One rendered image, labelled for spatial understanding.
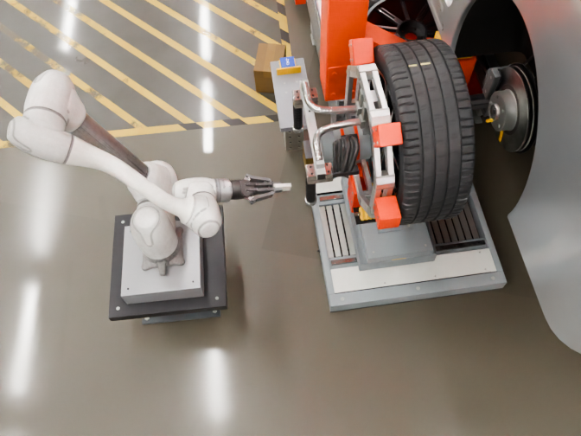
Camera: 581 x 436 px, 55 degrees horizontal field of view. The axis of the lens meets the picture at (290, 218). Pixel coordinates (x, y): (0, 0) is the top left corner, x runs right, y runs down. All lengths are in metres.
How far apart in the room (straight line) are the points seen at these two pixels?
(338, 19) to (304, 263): 1.16
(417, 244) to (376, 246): 0.18
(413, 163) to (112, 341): 1.65
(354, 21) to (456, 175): 0.80
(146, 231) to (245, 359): 0.79
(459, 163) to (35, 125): 1.34
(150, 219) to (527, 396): 1.76
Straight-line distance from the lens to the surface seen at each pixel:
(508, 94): 2.27
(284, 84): 2.84
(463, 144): 1.87
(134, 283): 2.44
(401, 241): 2.62
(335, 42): 2.41
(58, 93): 2.01
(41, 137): 1.92
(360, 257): 2.65
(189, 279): 2.38
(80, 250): 3.06
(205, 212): 1.91
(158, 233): 2.24
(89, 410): 2.76
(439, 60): 1.96
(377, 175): 1.87
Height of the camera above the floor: 2.54
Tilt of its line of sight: 61 degrees down
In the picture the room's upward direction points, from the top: 4 degrees counter-clockwise
